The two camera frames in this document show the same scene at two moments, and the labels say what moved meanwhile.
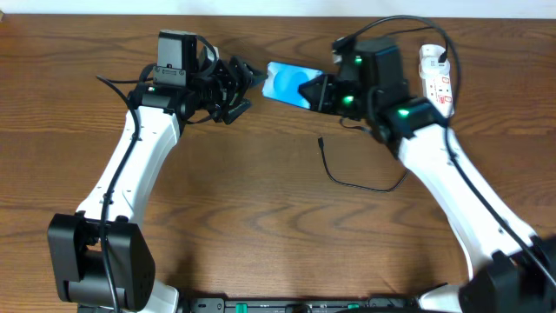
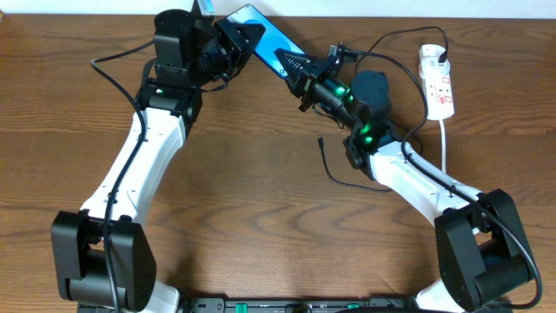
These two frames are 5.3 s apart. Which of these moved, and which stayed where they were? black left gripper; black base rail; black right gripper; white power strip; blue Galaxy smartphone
Moved: blue Galaxy smartphone; black right gripper; black left gripper
Stayed: black base rail; white power strip
